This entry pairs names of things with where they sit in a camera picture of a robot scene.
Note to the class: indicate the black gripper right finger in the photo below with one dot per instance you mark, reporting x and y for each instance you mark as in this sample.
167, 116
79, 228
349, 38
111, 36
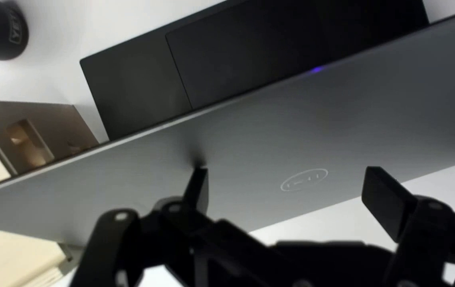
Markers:
413, 232

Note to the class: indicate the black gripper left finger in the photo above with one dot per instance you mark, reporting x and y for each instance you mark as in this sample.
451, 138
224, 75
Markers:
184, 248

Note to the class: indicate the dark grey laptop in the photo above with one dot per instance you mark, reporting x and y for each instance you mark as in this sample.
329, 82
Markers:
344, 132

